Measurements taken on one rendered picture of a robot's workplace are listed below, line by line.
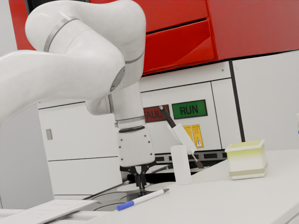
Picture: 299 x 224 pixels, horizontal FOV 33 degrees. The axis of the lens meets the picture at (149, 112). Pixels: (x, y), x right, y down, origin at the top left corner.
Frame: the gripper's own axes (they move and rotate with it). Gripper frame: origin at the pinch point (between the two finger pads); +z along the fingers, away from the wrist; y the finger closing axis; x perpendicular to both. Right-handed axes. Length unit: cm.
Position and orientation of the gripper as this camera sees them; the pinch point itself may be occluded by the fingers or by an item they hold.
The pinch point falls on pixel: (140, 182)
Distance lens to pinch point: 146.9
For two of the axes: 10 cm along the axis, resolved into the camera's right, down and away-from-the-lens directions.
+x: -0.6, -0.4, 10.0
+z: 1.7, 9.8, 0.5
